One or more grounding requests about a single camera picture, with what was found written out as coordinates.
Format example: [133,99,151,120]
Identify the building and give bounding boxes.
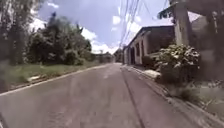
[191,0,224,81]

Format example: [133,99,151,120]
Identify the green bush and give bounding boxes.
[153,43,202,84]

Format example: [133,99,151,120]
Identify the pale house with dark roof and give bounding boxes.
[122,24,178,67]

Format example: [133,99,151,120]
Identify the grass verge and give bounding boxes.
[0,61,111,94]

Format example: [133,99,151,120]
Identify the row of trees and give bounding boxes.
[0,0,96,68]

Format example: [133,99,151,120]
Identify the overhead wires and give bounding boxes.
[118,0,158,48]

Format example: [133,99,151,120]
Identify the concrete pole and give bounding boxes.
[171,0,194,48]

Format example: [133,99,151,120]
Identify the overgrown verge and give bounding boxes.
[126,64,224,128]

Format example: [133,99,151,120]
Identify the grey concrete road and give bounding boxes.
[0,62,208,128]

